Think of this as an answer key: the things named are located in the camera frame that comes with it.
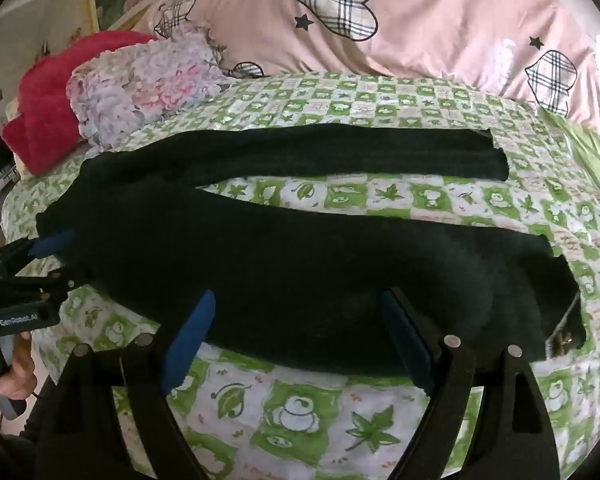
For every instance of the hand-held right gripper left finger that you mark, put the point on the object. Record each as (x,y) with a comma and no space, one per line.
(195,340)

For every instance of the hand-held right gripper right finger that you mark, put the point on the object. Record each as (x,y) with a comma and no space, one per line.
(405,345)

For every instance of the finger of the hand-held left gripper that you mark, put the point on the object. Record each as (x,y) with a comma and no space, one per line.
(50,286)
(55,245)

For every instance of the black pants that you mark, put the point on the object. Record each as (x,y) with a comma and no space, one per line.
(280,270)

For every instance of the person's left forearm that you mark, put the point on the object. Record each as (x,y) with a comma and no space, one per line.
(10,452)

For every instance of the person's left hand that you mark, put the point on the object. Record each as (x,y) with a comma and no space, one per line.
(24,372)

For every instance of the dark box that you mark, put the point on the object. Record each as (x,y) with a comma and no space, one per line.
(2,165)

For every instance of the green checked bed sheet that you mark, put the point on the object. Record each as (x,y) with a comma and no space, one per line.
(300,420)

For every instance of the red fleece blanket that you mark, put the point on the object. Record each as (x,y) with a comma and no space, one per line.
(45,110)

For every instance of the plain green sheet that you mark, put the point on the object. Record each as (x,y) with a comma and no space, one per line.
(595,160)

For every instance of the pink quilt with plaid hearts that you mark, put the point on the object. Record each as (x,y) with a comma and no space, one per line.
(430,35)

